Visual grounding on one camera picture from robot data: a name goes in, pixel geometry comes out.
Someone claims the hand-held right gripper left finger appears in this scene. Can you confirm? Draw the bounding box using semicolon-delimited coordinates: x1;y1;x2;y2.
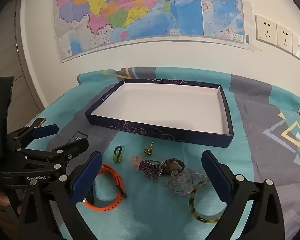
16;151;102;240

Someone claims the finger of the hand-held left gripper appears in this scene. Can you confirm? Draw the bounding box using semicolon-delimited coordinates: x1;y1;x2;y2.
15;137;90;167
6;124;60;147

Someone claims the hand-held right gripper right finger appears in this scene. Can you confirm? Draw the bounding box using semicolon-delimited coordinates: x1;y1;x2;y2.
201;150;285;240

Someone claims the orange smart band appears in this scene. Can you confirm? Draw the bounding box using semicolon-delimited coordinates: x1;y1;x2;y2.
82;163;128;212

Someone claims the tortoiseshell bangle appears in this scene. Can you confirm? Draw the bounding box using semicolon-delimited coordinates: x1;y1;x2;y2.
189;179;228;223

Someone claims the clear crystal bead bracelet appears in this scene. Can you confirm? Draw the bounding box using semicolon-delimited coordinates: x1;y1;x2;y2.
165;169;208;197

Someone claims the yellow stone ring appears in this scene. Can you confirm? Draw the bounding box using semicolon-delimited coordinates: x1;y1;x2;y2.
166;162;180;174

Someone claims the pink ring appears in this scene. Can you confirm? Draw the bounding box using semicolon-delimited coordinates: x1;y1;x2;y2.
130;155;143;169

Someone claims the purple beaded bracelet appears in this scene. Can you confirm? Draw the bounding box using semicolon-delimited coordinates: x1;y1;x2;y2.
139;157;186;180

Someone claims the gold ring with green stone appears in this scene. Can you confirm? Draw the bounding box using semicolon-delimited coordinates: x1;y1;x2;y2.
144;141;156;155

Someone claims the dark blue cardboard box lid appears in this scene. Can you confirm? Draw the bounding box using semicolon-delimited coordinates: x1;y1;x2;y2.
85;78;234;148

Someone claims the person's left hand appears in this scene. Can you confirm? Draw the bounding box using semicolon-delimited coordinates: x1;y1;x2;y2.
0;187;23;217

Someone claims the brown wooden piece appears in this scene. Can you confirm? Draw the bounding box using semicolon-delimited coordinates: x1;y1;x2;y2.
31;118;46;128

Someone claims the small black tag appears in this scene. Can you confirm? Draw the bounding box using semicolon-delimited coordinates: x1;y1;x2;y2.
74;131;88;142

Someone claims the teal grey printed blanket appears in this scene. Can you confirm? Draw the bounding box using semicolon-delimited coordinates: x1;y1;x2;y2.
22;66;300;240

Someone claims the grey door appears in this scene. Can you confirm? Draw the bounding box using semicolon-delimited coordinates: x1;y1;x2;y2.
0;0;44;120

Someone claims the colourful wall map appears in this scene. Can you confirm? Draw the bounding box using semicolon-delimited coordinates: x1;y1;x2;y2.
51;0;262;64

